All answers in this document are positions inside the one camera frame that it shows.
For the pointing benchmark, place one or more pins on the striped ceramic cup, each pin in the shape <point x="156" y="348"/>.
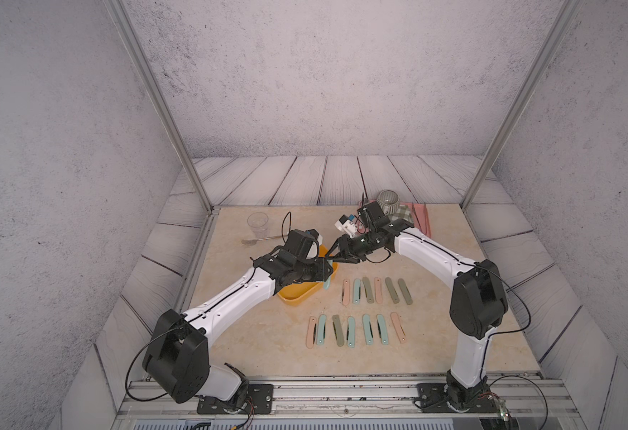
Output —
<point x="388" y="201"/>

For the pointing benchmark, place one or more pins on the left aluminium frame post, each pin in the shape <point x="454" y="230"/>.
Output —
<point x="140" y="62"/>

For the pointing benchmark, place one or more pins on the clear plastic cup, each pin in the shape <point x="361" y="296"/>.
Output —
<point x="258" y="222"/>

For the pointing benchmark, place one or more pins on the aluminium rail base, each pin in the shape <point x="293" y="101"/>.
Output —
<point x="362" y="402"/>

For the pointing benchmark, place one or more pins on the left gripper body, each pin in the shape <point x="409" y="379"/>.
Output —
<point x="310" y="270"/>

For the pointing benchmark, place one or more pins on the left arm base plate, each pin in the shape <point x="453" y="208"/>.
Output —
<point x="254" y="398"/>

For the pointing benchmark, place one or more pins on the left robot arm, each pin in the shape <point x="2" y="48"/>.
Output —
<point x="178" y="356"/>

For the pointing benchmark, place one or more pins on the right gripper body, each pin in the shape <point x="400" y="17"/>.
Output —
<point x="359" y="246"/>

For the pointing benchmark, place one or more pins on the aluminium frame post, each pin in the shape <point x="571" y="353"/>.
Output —
<point x="560" y="26"/>
<point x="140" y="62"/>

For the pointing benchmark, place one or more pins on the teal folding fruit knife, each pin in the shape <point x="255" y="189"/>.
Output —
<point x="321" y="330"/>

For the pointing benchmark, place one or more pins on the pink folding fruit knife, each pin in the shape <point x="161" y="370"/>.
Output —
<point x="346" y="292"/>

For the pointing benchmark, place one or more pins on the green checkered cloth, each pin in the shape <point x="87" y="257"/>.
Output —
<point x="403" y="212"/>

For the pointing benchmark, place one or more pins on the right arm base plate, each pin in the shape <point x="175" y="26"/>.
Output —
<point x="442" y="398"/>

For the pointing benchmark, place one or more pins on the wooden handled spoon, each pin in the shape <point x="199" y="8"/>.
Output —
<point x="254" y="241"/>

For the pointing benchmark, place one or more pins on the pink plastic tray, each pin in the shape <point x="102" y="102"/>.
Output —
<point x="420" y="218"/>

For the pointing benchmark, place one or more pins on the right aluminium frame post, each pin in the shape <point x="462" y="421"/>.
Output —
<point x="560" y="26"/>

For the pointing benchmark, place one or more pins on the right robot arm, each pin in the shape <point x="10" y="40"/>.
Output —
<point x="477" y="307"/>

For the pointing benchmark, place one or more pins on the yellow plastic storage box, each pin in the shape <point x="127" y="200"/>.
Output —
<point x="295" y="294"/>

